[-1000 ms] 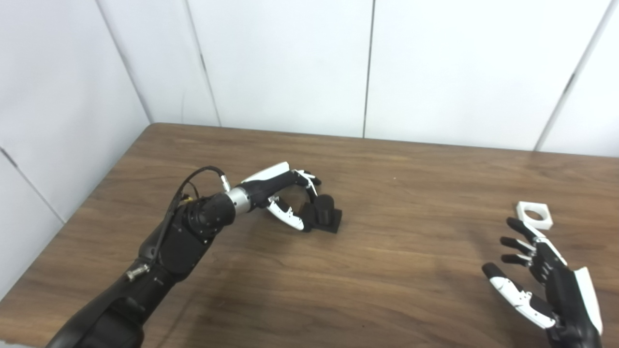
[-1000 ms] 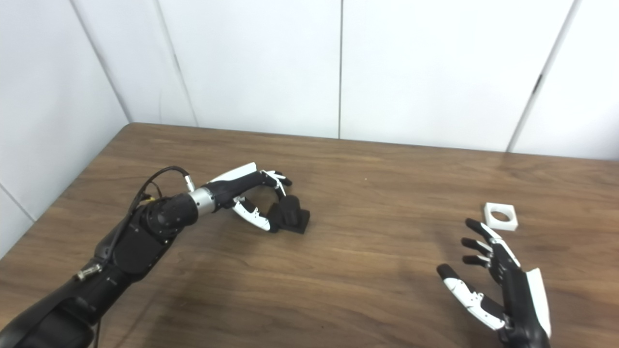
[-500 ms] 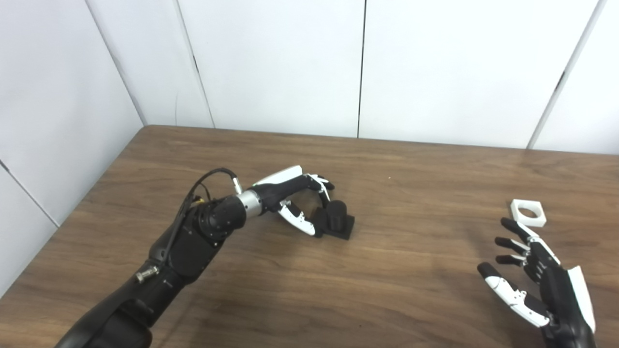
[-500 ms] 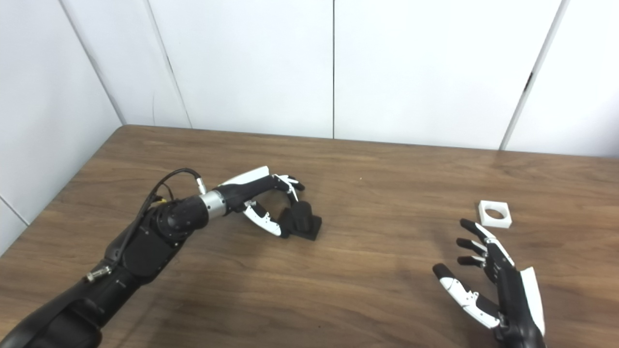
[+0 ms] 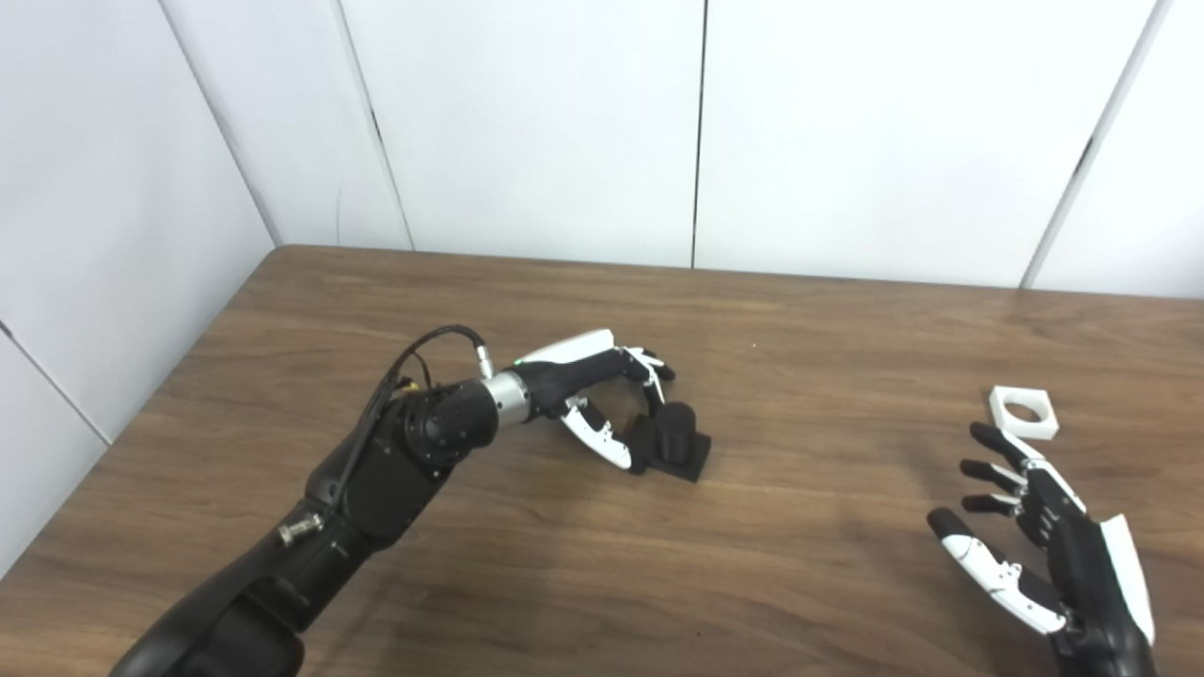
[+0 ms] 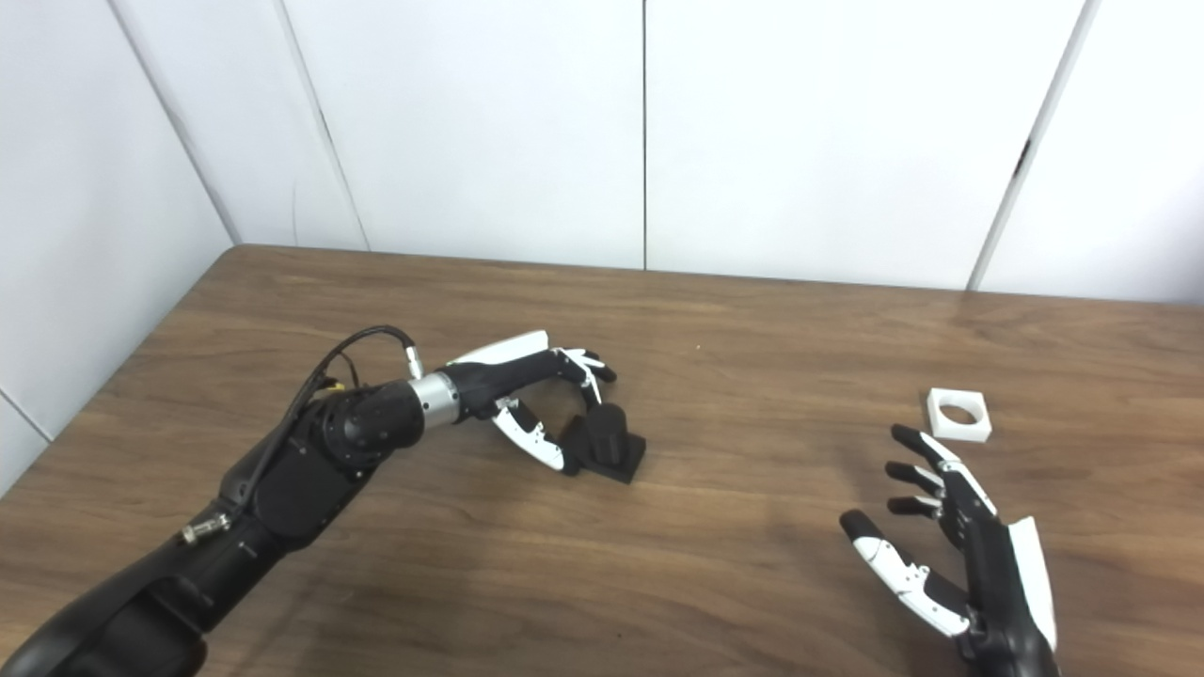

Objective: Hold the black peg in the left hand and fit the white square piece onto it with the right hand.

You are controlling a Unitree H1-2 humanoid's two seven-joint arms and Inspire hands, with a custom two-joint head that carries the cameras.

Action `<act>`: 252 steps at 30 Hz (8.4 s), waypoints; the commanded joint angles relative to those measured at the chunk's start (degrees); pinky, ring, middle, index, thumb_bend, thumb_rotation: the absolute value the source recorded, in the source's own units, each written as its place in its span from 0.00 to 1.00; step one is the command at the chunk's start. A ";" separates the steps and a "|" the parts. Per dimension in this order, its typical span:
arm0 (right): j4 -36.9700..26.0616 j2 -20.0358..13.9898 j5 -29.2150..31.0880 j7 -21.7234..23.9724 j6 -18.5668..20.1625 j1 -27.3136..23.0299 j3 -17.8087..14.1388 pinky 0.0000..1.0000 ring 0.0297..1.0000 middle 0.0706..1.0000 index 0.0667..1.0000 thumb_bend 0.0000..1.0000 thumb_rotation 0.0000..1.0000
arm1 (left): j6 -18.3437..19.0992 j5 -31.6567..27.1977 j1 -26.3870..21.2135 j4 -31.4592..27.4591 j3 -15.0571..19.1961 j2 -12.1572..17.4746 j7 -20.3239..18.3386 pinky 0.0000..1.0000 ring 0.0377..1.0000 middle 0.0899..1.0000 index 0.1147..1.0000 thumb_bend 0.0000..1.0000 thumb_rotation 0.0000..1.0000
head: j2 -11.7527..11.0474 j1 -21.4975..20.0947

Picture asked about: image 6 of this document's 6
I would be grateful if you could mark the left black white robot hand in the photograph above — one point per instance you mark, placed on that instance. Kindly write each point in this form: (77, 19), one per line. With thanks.
(499, 376)

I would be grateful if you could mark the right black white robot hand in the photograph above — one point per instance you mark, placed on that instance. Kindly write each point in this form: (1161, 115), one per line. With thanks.
(997, 583)

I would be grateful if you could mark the black peg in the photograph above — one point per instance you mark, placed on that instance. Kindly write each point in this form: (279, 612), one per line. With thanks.
(611, 437)

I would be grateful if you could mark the white square piece with hole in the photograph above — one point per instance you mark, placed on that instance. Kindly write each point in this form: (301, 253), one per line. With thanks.
(959, 431)

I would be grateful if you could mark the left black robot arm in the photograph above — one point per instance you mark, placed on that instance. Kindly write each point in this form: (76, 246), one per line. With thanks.
(292, 489)

